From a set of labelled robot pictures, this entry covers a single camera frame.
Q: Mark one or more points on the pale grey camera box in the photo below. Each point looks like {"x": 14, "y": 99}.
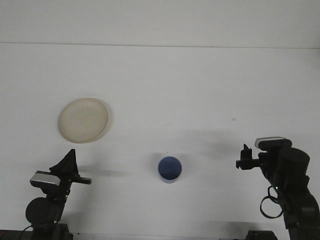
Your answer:
{"x": 45, "y": 179}
{"x": 271, "y": 141}

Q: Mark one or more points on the pale blue cup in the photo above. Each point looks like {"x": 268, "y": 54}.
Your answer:
{"x": 170, "y": 167}

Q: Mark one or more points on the pale round plate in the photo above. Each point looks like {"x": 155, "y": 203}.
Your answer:
{"x": 83, "y": 120}

